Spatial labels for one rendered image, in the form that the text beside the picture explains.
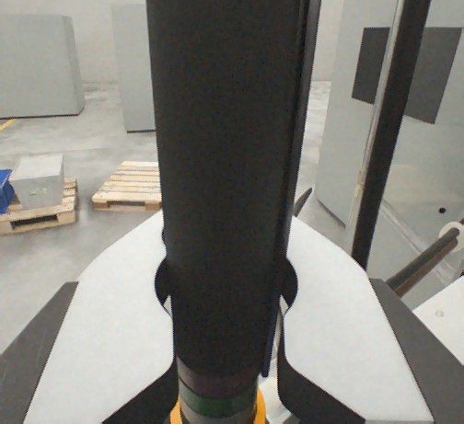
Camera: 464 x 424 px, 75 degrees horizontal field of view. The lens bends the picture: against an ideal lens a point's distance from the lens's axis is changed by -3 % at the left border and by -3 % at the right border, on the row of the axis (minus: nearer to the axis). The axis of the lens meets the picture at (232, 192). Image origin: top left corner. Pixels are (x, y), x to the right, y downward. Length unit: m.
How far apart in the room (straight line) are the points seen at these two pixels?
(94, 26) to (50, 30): 5.11
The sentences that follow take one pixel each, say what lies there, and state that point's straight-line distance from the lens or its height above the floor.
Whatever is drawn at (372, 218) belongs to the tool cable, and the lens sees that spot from 0.17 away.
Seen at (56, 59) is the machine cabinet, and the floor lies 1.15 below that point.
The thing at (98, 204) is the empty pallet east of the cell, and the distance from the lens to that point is 3.37.
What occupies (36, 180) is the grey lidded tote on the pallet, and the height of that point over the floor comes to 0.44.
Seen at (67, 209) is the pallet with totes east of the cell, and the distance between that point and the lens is 3.23.
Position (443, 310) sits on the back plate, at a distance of 0.59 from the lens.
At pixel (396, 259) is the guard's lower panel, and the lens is 1.39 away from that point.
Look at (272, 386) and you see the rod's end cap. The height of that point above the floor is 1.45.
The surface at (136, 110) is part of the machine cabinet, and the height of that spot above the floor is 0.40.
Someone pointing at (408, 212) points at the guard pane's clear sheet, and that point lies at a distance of 1.33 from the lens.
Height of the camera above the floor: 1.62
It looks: 27 degrees down
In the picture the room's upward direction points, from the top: 2 degrees clockwise
